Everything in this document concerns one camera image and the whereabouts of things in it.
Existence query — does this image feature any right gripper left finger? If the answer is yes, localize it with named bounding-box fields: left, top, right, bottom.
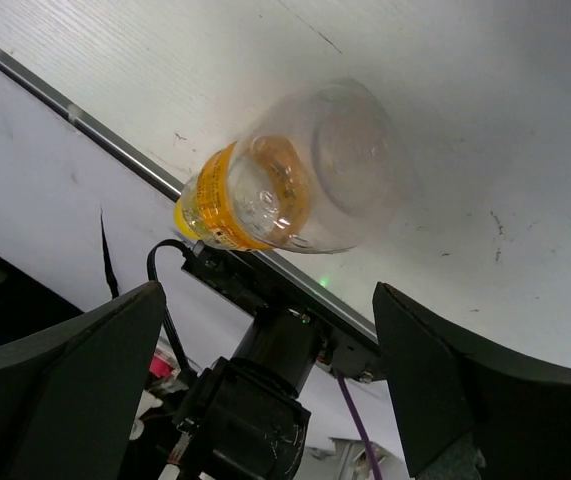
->
left=0, top=281, right=166, bottom=479

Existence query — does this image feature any orange label yellow cap bottle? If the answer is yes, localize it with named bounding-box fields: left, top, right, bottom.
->
left=174, top=79, right=415, bottom=254

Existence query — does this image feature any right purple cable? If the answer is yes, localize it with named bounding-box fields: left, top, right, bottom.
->
left=333, top=367, right=386, bottom=480

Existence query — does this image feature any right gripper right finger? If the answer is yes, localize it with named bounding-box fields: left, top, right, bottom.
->
left=373, top=283, right=571, bottom=479

